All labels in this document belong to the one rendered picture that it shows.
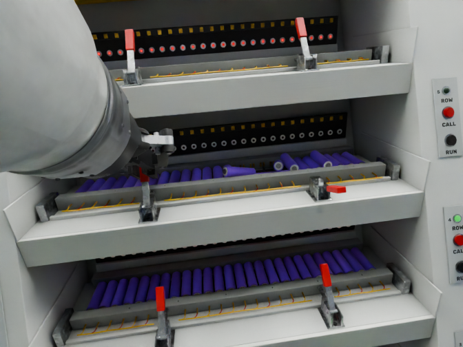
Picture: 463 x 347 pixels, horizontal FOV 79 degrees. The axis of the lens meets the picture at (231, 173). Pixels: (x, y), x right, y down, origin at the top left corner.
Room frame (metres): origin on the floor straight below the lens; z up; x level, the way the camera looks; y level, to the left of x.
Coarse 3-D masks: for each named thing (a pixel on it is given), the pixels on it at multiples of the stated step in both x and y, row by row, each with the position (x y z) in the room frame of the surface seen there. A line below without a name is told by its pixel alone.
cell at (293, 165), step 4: (280, 156) 0.55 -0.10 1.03; (284, 156) 0.54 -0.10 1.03; (288, 156) 0.53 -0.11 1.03; (284, 160) 0.53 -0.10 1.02; (288, 160) 0.51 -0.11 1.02; (292, 160) 0.51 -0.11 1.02; (284, 164) 0.53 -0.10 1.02; (288, 164) 0.50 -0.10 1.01; (292, 164) 0.49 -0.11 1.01; (296, 164) 0.49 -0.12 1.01; (288, 168) 0.50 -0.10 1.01; (292, 168) 0.49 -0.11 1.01; (296, 168) 0.49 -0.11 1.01
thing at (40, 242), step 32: (192, 160) 0.58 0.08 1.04; (384, 160) 0.49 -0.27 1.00; (416, 160) 0.44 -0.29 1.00; (32, 192) 0.43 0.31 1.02; (64, 192) 0.53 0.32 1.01; (352, 192) 0.45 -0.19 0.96; (384, 192) 0.44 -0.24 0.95; (416, 192) 0.43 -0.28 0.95; (32, 224) 0.42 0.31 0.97; (64, 224) 0.42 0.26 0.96; (96, 224) 0.42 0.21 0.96; (128, 224) 0.41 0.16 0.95; (160, 224) 0.40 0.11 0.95; (192, 224) 0.41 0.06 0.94; (224, 224) 0.41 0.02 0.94; (256, 224) 0.42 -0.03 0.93; (288, 224) 0.43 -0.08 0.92; (320, 224) 0.43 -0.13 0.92; (352, 224) 0.44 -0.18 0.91; (32, 256) 0.40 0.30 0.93; (64, 256) 0.40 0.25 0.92; (96, 256) 0.41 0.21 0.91
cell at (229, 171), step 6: (228, 168) 0.48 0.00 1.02; (234, 168) 0.49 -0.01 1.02; (240, 168) 0.50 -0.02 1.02; (246, 168) 0.51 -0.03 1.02; (252, 168) 0.52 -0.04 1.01; (228, 174) 0.48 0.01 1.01; (234, 174) 0.49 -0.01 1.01; (240, 174) 0.50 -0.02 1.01; (246, 174) 0.50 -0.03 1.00; (252, 174) 0.51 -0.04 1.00
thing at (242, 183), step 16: (240, 176) 0.48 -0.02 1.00; (256, 176) 0.48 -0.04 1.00; (272, 176) 0.48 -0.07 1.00; (288, 176) 0.48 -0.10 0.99; (304, 176) 0.48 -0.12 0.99; (320, 176) 0.48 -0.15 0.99; (336, 176) 0.49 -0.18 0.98; (352, 176) 0.48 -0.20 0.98; (368, 176) 0.49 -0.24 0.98; (80, 192) 0.47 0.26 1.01; (96, 192) 0.47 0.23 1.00; (112, 192) 0.46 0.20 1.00; (128, 192) 0.46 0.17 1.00; (160, 192) 0.47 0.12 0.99; (176, 192) 0.47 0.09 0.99; (192, 192) 0.47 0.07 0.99; (208, 192) 0.46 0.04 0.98; (224, 192) 0.48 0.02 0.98; (240, 192) 0.46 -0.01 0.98; (64, 208) 0.46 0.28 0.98; (80, 208) 0.45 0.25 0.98; (96, 208) 0.45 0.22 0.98
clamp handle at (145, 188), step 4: (140, 168) 0.42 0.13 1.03; (140, 172) 0.42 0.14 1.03; (140, 176) 0.42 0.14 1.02; (144, 176) 0.42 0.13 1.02; (148, 176) 0.42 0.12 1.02; (144, 180) 0.42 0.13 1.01; (148, 180) 0.42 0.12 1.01; (144, 184) 0.42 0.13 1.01; (148, 184) 0.42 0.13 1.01; (144, 188) 0.42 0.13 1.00; (148, 188) 0.42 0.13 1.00; (144, 192) 0.42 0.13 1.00; (148, 192) 0.42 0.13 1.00; (144, 196) 0.42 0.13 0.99; (148, 196) 0.42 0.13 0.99; (144, 200) 0.42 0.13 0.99; (148, 200) 0.42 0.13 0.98; (144, 204) 0.42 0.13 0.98; (148, 204) 0.42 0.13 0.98
